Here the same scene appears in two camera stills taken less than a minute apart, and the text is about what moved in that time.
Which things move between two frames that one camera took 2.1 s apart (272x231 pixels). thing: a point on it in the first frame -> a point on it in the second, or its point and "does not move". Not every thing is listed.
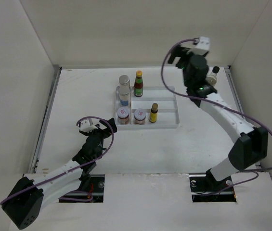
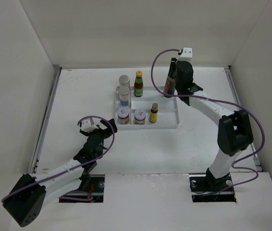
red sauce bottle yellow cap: x=138 y=84 does not move
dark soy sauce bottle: x=211 y=79 -> x=170 y=82
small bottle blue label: x=124 y=80 does not move
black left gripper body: x=102 y=134 does not move
